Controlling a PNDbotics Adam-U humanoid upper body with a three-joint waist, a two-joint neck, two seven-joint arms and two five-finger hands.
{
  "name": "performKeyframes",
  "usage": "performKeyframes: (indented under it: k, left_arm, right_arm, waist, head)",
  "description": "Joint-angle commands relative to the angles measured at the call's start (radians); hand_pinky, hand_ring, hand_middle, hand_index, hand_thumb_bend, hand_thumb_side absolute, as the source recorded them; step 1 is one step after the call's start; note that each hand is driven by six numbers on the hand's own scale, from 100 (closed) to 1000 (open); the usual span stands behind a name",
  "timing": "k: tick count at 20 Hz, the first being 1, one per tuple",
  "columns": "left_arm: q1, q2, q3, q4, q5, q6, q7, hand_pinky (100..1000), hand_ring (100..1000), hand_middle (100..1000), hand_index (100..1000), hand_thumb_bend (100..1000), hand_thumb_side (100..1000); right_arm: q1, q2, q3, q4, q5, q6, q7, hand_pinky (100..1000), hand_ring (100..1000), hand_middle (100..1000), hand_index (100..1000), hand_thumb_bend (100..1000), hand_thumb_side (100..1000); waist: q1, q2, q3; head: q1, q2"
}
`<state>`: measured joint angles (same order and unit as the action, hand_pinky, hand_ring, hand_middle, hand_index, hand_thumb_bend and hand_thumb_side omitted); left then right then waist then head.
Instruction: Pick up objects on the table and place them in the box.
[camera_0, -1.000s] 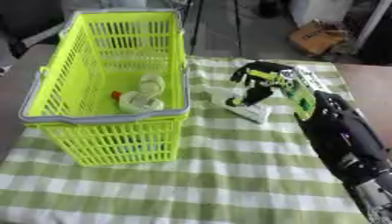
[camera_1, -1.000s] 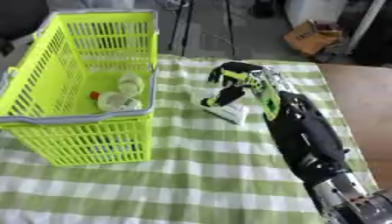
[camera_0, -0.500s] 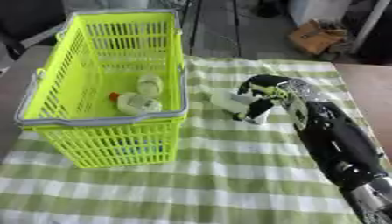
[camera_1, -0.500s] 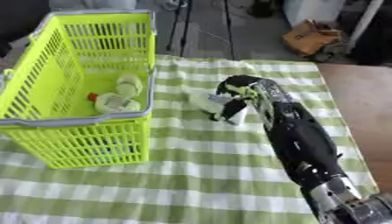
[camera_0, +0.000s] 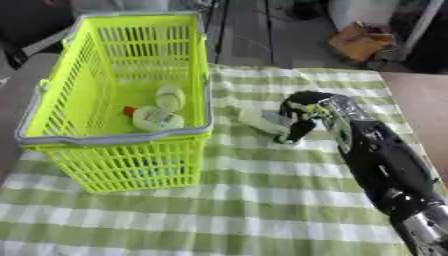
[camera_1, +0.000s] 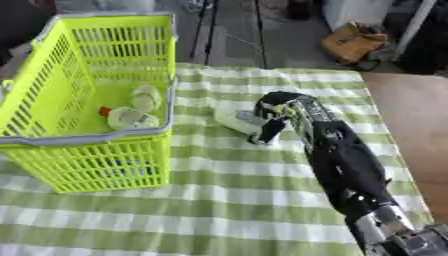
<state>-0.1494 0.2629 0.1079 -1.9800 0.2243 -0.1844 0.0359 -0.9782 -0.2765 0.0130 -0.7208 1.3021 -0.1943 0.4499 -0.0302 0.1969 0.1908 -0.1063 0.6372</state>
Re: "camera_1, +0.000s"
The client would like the black tripod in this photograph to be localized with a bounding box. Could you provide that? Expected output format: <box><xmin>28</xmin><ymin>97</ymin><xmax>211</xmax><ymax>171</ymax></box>
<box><xmin>187</xmin><ymin>0</ymin><xmax>272</xmax><ymax>70</ymax></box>

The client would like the lime green plastic basket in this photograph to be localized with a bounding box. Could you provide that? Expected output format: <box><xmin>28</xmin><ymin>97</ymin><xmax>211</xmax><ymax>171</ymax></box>
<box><xmin>0</xmin><ymin>12</ymin><xmax>179</xmax><ymax>195</ymax></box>

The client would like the blue object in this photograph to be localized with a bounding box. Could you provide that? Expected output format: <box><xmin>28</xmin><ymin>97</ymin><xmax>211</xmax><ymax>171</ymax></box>
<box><xmin>106</xmin><ymin>159</ymin><xmax>158</xmax><ymax>178</ymax></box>

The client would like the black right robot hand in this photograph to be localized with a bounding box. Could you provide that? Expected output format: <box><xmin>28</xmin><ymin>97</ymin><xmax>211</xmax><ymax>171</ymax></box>
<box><xmin>246</xmin><ymin>90</ymin><xmax>403</xmax><ymax>221</ymax></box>

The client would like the white pole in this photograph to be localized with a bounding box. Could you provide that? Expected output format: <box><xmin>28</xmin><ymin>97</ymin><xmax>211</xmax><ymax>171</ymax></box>
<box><xmin>390</xmin><ymin>0</ymin><xmax>440</xmax><ymax>63</ymax></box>

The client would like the white packet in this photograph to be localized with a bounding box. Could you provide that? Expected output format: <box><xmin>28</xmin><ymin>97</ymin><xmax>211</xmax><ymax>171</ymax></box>
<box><xmin>211</xmin><ymin>106</ymin><xmax>272</xmax><ymax>136</ymax></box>

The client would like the tan bag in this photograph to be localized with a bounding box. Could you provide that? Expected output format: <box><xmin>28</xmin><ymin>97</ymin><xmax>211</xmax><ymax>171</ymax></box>
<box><xmin>320</xmin><ymin>21</ymin><xmax>391</xmax><ymax>66</ymax></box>

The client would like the white box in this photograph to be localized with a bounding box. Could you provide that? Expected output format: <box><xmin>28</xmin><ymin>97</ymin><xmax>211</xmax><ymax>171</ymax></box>
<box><xmin>322</xmin><ymin>0</ymin><xmax>399</xmax><ymax>32</ymax></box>

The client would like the pale green round toy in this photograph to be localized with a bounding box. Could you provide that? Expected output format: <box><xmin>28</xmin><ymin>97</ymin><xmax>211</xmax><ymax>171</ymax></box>
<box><xmin>129</xmin><ymin>84</ymin><xmax>165</xmax><ymax>113</ymax></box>
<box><xmin>105</xmin><ymin>106</ymin><xmax>161</xmax><ymax>131</ymax></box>

